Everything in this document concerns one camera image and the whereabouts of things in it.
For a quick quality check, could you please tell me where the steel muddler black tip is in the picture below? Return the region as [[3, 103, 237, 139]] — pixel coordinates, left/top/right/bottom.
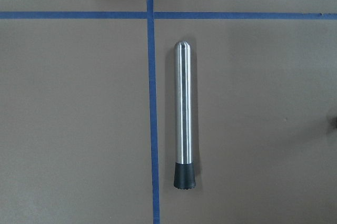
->
[[174, 40, 196, 190]]

